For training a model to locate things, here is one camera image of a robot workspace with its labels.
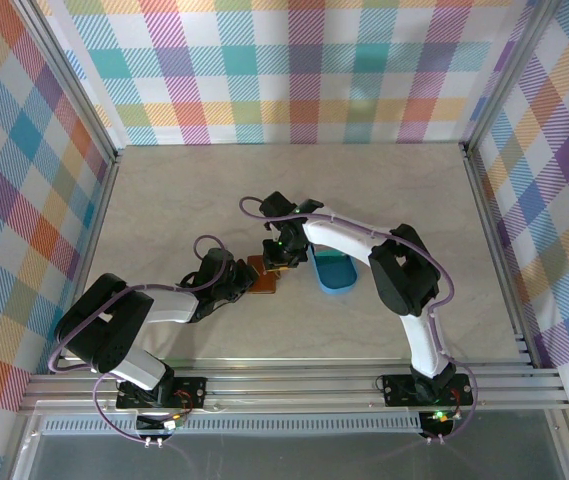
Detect aluminium side rail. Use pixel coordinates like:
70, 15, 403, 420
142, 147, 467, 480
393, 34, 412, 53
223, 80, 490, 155
457, 142, 540, 371
53, 149, 125, 374

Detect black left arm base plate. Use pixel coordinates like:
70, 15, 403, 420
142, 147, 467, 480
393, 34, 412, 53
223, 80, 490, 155
115, 375, 209, 411

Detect aluminium upright post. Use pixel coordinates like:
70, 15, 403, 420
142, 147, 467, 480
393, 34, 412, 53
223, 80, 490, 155
11, 0, 126, 169
457, 0, 565, 157

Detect blue plastic card tray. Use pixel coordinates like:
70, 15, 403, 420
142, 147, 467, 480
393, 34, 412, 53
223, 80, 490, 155
308, 249, 361, 297

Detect grey slotted cable duct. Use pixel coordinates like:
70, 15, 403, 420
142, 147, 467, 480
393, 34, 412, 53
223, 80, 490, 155
38, 417, 428, 435

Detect brown leather card holder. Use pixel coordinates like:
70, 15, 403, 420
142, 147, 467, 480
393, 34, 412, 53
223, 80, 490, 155
243, 254, 291, 295

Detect aluminium mounting rail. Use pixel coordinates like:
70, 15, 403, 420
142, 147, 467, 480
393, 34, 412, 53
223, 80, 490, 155
18, 355, 569, 416

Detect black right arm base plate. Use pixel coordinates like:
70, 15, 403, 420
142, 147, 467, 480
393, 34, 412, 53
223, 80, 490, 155
381, 372, 475, 407

